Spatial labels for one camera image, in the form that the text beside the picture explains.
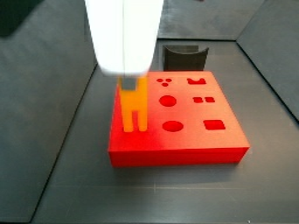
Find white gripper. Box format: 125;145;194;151
85;0;165;90

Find yellow square-circle peg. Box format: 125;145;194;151
118;77;147;132

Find red shape-sorting board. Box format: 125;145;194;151
107;71;250;167

